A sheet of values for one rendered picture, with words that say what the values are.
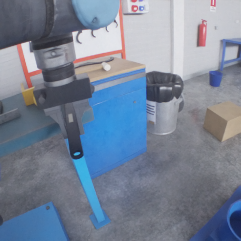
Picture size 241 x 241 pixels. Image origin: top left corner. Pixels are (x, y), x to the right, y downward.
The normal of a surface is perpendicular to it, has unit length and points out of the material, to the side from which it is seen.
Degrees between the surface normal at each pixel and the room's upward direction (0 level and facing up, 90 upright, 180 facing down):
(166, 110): 93
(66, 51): 90
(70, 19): 125
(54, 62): 91
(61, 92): 90
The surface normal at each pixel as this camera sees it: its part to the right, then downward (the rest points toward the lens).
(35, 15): 0.71, 0.60
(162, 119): -0.07, 0.58
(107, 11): 0.79, 0.28
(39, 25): 0.61, 0.78
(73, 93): 0.31, 0.49
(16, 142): 0.54, 0.41
